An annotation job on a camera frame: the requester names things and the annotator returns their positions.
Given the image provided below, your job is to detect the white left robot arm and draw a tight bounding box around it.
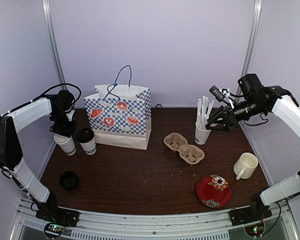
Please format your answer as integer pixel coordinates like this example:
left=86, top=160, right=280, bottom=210
left=0, top=90, right=77, bottom=222

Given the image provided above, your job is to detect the white paper coffee cup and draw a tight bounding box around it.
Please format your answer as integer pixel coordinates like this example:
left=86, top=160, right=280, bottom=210
left=79, top=138, right=97, bottom=155

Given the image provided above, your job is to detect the brown pulp cup carrier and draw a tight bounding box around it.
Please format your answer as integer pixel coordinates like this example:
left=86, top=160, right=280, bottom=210
left=163, top=132, right=205, bottom=166

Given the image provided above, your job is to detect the white stacked paper cup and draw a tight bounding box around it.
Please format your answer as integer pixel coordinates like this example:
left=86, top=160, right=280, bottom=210
left=53, top=133, right=77, bottom=156

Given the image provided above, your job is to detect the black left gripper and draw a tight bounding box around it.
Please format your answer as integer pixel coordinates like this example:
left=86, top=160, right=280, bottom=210
left=51, top=109, right=77, bottom=137

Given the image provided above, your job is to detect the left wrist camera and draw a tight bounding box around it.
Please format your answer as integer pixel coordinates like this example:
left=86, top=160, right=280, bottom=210
left=65, top=109, right=76, bottom=123

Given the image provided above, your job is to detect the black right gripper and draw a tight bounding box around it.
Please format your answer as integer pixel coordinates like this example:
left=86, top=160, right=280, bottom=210
left=206, top=97, right=267, bottom=132

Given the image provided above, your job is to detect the aluminium front rail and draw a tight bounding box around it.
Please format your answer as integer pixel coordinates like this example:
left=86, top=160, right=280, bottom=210
left=9, top=197, right=298, bottom=240

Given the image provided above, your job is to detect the white cup holding straws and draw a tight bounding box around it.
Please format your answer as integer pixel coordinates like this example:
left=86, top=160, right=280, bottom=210
left=194, top=122, right=211, bottom=145

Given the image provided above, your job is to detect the black plastic cup lid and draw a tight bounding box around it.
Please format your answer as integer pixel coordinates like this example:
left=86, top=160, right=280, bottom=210
left=76, top=128, right=95, bottom=144

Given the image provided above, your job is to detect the cream ceramic mug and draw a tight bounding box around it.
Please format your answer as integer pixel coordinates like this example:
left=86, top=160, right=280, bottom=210
left=233, top=152, right=259, bottom=181

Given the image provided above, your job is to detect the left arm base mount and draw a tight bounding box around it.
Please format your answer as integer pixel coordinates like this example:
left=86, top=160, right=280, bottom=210
left=33, top=196, right=80, bottom=227

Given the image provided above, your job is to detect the blue checkered paper bag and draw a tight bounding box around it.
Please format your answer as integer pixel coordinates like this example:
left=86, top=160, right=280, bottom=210
left=83, top=76, right=152, bottom=150

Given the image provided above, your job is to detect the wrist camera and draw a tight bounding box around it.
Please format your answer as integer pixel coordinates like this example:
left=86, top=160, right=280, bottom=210
left=209, top=85, right=237, bottom=105
left=65, top=109, right=76, bottom=123

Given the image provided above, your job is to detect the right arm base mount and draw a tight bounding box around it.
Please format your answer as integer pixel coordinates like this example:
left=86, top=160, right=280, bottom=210
left=229, top=193, right=272, bottom=226

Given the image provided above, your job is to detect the red floral plate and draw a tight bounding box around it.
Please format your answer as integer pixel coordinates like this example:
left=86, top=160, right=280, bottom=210
left=196, top=174, right=233, bottom=209

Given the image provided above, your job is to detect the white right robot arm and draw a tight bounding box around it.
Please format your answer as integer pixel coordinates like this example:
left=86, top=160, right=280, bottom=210
left=205, top=80, right=300, bottom=221

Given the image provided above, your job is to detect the black plastic lid stack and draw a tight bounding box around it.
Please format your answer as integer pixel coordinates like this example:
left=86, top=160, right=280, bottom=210
left=59, top=171, right=79, bottom=191

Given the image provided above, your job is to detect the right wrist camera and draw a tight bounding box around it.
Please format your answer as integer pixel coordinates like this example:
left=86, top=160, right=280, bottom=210
left=209, top=85, right=237, bottom=105

